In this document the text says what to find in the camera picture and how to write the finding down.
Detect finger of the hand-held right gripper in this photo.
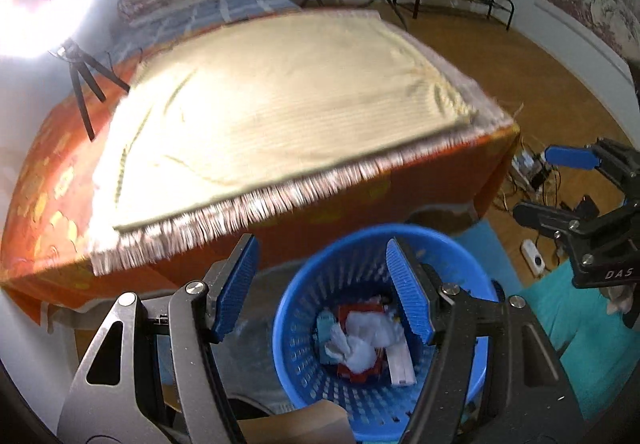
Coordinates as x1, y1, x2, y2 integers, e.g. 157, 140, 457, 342
512, 200, 602, 246
544, 139, 622, 171

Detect orange floral bed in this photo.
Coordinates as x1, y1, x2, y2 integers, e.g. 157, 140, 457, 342
0, 8, 522, 326

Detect white tissue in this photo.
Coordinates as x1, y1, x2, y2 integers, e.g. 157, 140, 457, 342
324, 324, 353, 361

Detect white power strip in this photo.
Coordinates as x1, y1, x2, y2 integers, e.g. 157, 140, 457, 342
511, 148, 552, 191

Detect white plastic bag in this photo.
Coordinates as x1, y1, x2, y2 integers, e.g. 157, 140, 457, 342
345, 309, 406, 372

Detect brown cardboard piece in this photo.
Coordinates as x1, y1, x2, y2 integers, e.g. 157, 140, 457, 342
234, 399, 357, 444

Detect white printed box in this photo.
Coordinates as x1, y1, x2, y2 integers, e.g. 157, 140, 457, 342
387, 343, 419, 386

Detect yellow striped blanket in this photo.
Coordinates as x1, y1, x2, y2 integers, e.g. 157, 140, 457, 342
90, 10, 482, 236

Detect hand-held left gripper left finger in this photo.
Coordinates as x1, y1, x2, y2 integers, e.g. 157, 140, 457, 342
57, 233, 262, 444

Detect cream fringed blanket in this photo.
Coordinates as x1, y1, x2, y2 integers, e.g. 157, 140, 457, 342
89, 9, 517, 277

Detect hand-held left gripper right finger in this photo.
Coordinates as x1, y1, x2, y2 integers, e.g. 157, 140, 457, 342
386, 237, 586, 444

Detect blue plastic basket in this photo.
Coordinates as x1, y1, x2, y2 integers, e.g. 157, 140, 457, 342
272, 223, 502, 443

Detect teal floor mat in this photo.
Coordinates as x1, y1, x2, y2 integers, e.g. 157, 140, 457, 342
450, 219, 640, 427

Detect white plug box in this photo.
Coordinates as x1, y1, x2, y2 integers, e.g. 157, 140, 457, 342
520, 239, 549, 278

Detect light blue packet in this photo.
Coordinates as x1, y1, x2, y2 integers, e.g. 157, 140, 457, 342
314, 313, 337, 366

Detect blue checked mattress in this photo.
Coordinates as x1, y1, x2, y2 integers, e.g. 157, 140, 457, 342
109, 0, 302, 56

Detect black tripod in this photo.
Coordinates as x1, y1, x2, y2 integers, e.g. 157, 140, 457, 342
49, 38, 132, 143

